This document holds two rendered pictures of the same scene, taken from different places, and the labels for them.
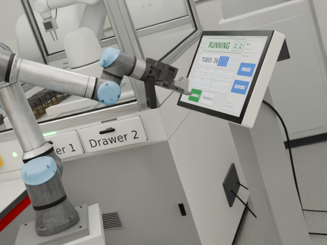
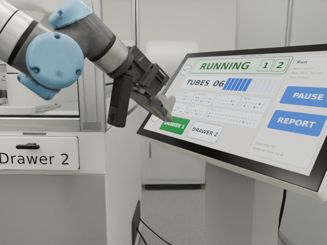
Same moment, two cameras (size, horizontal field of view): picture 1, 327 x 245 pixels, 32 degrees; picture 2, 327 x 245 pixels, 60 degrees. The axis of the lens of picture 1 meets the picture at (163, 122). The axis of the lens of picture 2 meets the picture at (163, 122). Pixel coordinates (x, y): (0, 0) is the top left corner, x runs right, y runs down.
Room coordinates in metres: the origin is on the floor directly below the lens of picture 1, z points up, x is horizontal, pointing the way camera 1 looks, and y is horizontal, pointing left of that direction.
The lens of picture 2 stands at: (1.40, 0.14, 1.14)
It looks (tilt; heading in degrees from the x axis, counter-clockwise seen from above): 10 degrees down; 340
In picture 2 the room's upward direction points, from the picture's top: straight up
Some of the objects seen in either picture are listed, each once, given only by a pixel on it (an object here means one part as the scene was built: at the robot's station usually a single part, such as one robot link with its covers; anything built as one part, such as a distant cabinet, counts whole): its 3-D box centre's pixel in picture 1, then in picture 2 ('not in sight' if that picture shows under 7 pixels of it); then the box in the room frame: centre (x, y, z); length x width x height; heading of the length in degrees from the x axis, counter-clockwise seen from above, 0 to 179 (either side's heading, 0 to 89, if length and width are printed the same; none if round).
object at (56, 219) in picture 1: (53, 212); not in sight; (1.82, 0.45, 0.83); 0.15 x 0.15 x 0.10
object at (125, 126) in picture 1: (113, 134); (34, 153); (2.40, 0.22, 0.87); 0.29 x 0.02 x 0.11; 67
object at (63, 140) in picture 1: (52, 147); not in sight; (2.52, 0.51, 0.87); 0.29 x 0.02 x 0.11; 67
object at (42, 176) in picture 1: (42, 179); not in sight; (1.84, 0.44, 0.95); 0.13 x 0.12 x 0.14; 4
